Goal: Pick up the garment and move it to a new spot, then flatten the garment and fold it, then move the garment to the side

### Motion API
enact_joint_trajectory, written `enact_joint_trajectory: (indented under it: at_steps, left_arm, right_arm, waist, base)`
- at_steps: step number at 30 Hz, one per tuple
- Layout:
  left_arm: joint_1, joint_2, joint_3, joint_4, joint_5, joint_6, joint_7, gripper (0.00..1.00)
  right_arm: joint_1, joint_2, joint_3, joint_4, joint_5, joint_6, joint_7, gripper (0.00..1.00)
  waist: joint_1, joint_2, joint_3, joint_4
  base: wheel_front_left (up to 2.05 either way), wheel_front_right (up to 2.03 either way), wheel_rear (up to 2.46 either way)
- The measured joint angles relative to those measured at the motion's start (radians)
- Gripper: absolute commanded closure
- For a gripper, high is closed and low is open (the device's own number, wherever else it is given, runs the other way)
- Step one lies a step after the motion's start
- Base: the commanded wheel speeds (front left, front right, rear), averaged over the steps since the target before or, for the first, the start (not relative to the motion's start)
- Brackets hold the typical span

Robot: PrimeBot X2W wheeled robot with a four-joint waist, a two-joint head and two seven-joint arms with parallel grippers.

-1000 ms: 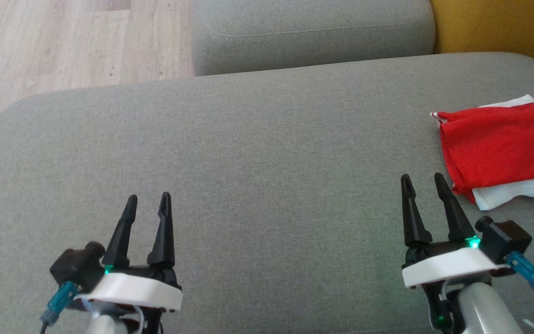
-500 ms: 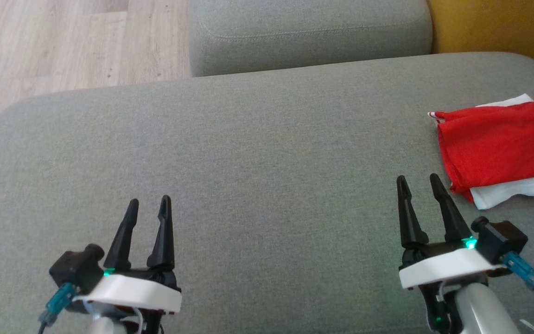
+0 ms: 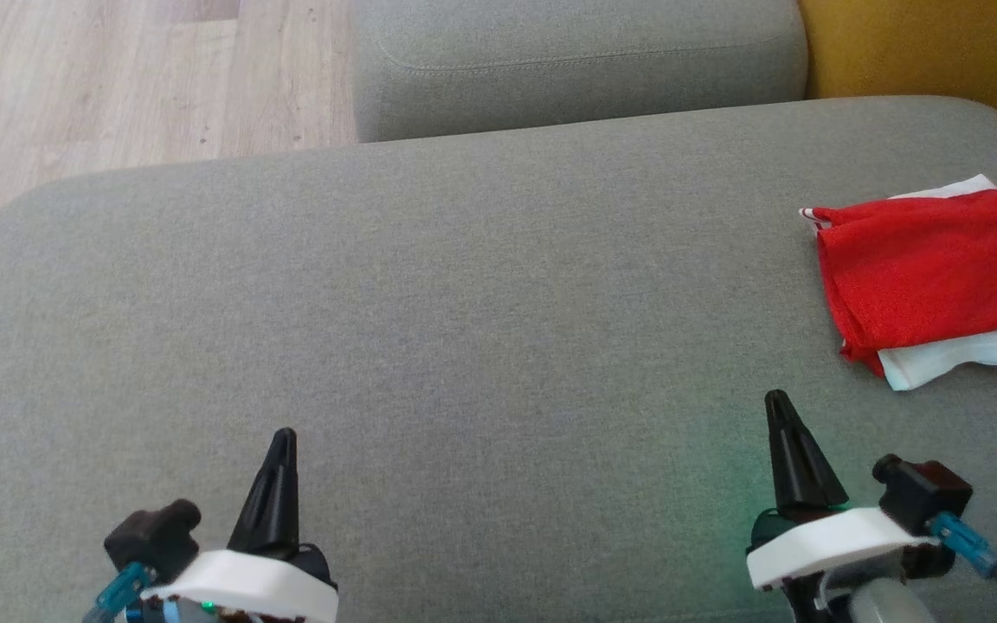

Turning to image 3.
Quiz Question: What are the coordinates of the mustard yellow furniture piece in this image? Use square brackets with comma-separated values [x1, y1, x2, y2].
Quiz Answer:
[797, 0, 997, 139]

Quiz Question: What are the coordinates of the red basketball jersey number 23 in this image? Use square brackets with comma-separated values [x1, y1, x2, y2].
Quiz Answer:
[800, 177, 997, 392]

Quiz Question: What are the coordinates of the camera cable teal plug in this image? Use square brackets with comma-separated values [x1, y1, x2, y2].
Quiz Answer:
[931, 512, 997, 623]
[83, 562, 158, 623]

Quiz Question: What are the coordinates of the large grey fabric sofa seat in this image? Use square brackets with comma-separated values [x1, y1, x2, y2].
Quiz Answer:
[0, 95, 997, 623]

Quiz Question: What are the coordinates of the right camera cable teal plug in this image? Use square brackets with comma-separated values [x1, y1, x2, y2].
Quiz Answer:
[931, 512, 997, 623]

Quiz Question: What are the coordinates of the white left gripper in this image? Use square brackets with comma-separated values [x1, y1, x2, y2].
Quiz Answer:
[131, 428, 339, 623]

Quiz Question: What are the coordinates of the small grey fabric sofa cushion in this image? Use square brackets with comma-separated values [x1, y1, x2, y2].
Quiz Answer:
[351, 0, 811, 144]

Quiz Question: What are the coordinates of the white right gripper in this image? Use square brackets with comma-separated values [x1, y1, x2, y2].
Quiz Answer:
[745, 389, 941, 594]

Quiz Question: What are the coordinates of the left camera cable teal plug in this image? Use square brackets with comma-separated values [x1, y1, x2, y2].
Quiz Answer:
[83, 562, 158, 623]

